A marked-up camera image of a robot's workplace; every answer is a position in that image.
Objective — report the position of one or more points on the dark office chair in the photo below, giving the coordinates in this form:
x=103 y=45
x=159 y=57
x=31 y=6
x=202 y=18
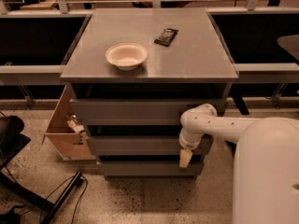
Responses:
x=12 y=141

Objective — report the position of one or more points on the grey drawer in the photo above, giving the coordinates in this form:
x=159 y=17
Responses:
x=133 y=145
x=148 y=169
x=135 y=111

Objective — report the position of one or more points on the grey top drawer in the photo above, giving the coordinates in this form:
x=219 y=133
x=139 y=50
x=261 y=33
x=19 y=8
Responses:
x=135 y=111

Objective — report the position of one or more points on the grey drawer cabinet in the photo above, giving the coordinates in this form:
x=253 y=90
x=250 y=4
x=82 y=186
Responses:
x=217 y=92

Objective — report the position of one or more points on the black snack packet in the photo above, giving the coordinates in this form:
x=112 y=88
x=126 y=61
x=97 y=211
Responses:
x=166 y=37

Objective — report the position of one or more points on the black stand base left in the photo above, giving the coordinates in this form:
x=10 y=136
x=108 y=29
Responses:
x=42 y=203

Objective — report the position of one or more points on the white paper bowl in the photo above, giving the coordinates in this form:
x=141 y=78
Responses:
x=126 y=56

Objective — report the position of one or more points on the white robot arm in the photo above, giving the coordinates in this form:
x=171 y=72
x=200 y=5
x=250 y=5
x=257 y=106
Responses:
x=266 y=163

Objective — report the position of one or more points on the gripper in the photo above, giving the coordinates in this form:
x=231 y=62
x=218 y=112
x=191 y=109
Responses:
x=187 y=144

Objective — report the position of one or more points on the grey bottom drawer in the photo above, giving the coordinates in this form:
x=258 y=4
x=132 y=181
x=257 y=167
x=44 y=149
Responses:
x=148 y=169

